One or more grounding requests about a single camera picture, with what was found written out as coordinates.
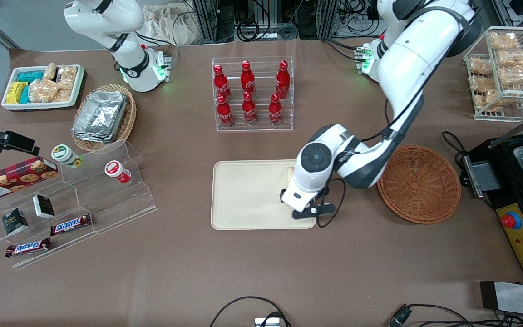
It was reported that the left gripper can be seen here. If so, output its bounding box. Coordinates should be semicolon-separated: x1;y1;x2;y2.
280;175;330;213

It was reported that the beige plastic tray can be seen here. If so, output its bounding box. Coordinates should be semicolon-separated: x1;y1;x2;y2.
211;159;317;231

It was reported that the round brown wicker basket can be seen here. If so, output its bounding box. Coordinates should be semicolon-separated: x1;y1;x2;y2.
376;144;462;225

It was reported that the oval wicker basket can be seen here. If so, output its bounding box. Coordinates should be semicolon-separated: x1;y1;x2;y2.
71;84;137;153

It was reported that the red tartan cookie box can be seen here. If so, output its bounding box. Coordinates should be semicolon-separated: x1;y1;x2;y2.
0;156;59;203

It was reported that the white rectangular snack bin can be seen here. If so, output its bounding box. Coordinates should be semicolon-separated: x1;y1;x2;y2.
1;64;85;111

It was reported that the green lid yogurt cup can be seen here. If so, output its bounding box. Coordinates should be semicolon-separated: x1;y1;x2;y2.
52;144;84;168

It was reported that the yellow snack packet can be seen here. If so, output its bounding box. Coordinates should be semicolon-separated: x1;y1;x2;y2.
6;82;29;104

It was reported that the small black box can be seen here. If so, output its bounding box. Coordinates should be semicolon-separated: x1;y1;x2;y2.
1;208;29;236
32;194;55;219

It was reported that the clear acrylic bottle rack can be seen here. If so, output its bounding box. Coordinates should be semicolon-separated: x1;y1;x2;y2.
212;56;295;133

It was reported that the red cola bottle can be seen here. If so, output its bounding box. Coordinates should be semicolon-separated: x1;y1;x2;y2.
268;93;283;126
276;60;291;100
241;60;256;95
242;91;258;126
213;64;232;101
217;94;235;128

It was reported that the stack of foil trays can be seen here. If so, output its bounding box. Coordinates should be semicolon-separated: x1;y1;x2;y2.
72;91;128;144

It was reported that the snickers chocolate bar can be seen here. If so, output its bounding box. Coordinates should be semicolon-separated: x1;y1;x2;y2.
5;238;52;258
50;213;93;237

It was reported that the red lid yogurt cup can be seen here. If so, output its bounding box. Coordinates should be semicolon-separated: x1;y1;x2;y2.
104;160;132;183

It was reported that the clear acrylic step display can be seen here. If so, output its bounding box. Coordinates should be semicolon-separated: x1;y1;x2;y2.
0;139;158;269

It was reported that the beige crumpled cloth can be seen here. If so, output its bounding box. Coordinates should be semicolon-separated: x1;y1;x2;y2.
141;4;207;46

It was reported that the black sealing machine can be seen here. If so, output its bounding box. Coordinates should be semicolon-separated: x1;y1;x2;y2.
460;108;523;287

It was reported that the bagged pastry snack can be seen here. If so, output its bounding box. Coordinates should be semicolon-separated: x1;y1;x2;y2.
469;58;493;75
498;66;523;85
490;33;520;50
469;75;498;92
497;50;523;69

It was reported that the red emergency stop button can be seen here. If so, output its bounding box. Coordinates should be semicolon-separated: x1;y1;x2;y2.
501;211;522;231

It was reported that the grey metal plate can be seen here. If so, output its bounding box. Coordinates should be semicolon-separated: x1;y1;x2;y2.
479;281;523;318

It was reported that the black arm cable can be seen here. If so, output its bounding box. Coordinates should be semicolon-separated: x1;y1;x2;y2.
316;7;476;228

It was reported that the black looped cable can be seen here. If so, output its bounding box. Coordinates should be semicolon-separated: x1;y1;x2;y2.
209;296;292;327

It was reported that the black machine power cable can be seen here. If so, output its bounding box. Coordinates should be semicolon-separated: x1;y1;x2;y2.
442;131;471;188

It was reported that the black connector with cable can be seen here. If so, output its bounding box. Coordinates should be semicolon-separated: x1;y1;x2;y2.
388;303;523;327

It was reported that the coiled black cable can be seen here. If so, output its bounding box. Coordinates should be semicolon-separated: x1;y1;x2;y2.
236;19;272;42

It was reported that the aluminium frame post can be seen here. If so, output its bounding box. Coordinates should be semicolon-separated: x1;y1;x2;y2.
320;0;339;40
192;0;219;44

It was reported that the white wire rack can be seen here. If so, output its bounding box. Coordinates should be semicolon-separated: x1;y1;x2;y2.
463;26;523;122

